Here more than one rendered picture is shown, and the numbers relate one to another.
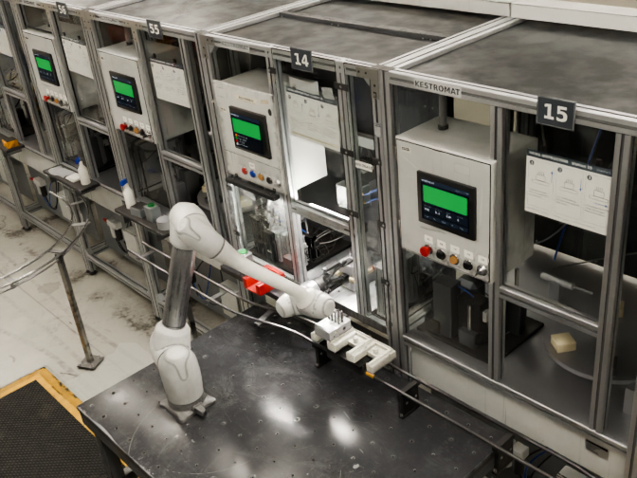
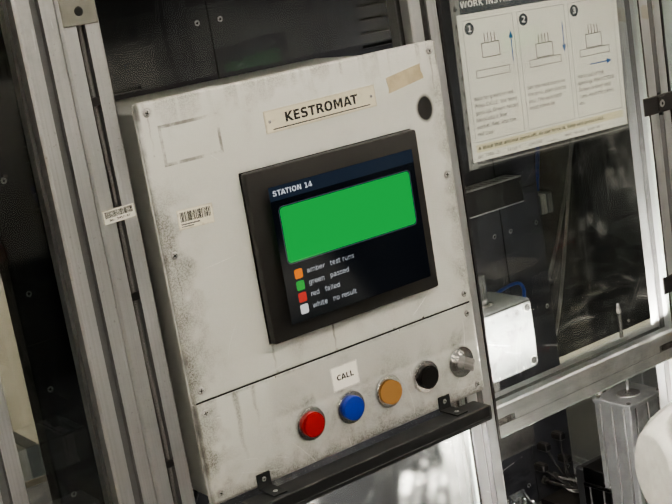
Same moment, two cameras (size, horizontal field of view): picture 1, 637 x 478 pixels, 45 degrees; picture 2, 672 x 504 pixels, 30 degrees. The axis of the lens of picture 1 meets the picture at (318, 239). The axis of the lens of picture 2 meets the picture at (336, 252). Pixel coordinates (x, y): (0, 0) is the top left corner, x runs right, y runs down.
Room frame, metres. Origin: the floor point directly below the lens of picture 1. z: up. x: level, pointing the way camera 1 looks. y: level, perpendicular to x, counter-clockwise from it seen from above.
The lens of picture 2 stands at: (3.10, 1.70, 1.93)
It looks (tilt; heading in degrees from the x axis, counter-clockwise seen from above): 12 degrees down; 276
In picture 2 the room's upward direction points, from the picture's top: 9 degrees counter-clockwise
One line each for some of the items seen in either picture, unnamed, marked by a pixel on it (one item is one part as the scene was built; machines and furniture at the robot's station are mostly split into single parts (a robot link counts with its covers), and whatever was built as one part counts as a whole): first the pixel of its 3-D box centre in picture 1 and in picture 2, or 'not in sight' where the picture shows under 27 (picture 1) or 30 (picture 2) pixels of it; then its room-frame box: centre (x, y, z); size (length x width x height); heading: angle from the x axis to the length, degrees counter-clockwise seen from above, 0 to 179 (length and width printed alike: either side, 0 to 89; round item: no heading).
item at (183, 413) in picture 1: (189, 400); not in sight; (2.58, 0.62, 0.71); 0.22 x 0.18 x 0.06; 40
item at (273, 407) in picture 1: (279, 424); not in sight; (2.43, 0.24, 0.66); 1.50 x 1.06 x 0.04; 40
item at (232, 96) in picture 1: (268, 128); (275, 254); (3.33, 0.17, 1.60); 0.42 x 0.29 x 0.46; 40
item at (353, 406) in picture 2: not in sight; (350, 407); (3.26, 0.26, 1.42); 0.03 x 0.02 x 0.03; 40
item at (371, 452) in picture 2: (251, 186); (370, 449); (3.24, 0.28, 1.37); 0.36 x 0.04 x 0.04; 40
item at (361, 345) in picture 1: (353, 349); not in sight; (2.63, -0.09, 0.84); 0.36 x 0.14 x 0.10; 40
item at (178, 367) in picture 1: (180, 371); not in sight; (2.61, 0.64, 0.85); 0.18 x 0.16 x 0.22; 21
